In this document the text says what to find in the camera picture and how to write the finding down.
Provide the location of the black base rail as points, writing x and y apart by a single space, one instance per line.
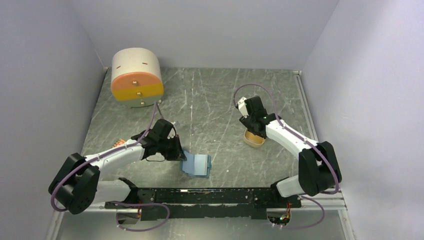
192 203

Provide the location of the orange patterned card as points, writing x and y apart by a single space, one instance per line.
118 143

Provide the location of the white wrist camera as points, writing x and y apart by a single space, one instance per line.
242 107
176 124

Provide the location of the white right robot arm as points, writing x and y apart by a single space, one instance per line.
318 168

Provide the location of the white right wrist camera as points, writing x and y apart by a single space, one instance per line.
242 107

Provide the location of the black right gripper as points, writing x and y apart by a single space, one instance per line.
246 121

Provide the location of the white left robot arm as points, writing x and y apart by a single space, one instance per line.
79 183

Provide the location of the beige oval card tray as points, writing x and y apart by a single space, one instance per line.
253 140

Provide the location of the cream drawer box orange front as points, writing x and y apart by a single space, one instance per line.
136 79

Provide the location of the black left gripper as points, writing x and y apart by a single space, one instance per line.
178 154

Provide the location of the aluminium frame rail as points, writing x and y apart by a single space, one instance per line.
336 222

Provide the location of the blue leather card holder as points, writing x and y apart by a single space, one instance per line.
196 165

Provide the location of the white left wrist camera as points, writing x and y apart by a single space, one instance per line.
176 124

